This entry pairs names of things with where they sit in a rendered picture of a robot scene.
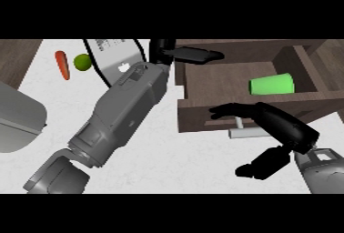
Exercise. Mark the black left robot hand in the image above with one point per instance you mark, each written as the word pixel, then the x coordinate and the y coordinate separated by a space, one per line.
pixel 192 54

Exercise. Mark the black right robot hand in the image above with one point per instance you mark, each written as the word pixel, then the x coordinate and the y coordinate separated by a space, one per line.
pixel 286 126

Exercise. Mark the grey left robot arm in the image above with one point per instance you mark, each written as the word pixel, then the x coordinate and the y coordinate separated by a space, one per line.
pixel 121 109

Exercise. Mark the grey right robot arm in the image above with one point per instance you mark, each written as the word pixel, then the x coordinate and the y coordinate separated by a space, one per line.
pixel 325 173

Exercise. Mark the brown wooden drawer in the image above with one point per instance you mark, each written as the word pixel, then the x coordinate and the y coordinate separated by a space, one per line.
pixel 196 115
pixel 214 79

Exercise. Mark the green cup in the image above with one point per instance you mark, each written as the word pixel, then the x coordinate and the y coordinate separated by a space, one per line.
pixel 271 84

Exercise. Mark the brown wooden drawer front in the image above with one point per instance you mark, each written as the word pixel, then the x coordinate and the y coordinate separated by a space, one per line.
pixel 196 115

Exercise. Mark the white laptop with black edge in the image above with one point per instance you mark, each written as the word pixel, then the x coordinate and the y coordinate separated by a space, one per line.
pixel 113 57

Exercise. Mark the brown wooden cabinet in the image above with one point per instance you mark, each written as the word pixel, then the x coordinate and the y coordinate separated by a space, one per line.
pixel 325 60

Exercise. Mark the green lime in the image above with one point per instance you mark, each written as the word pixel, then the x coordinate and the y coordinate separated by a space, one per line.
pixel 81 62

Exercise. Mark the orange carrot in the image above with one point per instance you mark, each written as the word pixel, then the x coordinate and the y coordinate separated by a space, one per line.
pixel 62 64

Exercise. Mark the brown wooden panel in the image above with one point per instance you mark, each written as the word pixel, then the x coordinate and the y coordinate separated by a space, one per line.
pixel 15 59

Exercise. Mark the grey rounded appliance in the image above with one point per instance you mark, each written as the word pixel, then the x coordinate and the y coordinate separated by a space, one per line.
pixel 17 121

